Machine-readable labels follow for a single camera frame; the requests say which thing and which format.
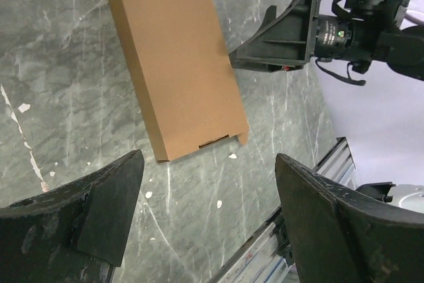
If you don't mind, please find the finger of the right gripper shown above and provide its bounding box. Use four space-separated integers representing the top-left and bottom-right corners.
229 0 297 72

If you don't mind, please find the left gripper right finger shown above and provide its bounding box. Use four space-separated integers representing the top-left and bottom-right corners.
275 154 423 282

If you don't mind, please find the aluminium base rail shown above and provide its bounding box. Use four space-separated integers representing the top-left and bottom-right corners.
210 137 355 282

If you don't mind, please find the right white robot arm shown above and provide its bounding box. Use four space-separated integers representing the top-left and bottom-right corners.
229 0 423 80

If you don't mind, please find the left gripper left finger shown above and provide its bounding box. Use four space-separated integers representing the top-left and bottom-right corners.
1 150 144 282

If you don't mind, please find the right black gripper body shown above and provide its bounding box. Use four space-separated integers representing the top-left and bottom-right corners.
294 0 321 70

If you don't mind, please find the brown cardboard box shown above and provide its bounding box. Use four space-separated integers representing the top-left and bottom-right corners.
108 0 249 162

